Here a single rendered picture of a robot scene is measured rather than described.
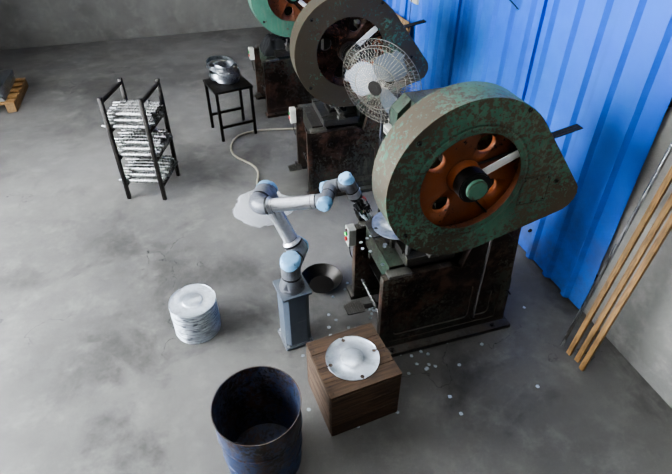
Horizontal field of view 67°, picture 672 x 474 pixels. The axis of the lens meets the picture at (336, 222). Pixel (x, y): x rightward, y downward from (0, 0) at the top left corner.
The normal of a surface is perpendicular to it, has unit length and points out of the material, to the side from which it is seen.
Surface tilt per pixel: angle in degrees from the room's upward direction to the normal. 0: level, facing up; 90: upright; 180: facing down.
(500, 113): 90
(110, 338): 0
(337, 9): 90
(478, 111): 90
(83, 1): 90
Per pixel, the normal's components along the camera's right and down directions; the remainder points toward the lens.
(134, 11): 0.29, 0.58
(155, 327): 0.00, -0.79
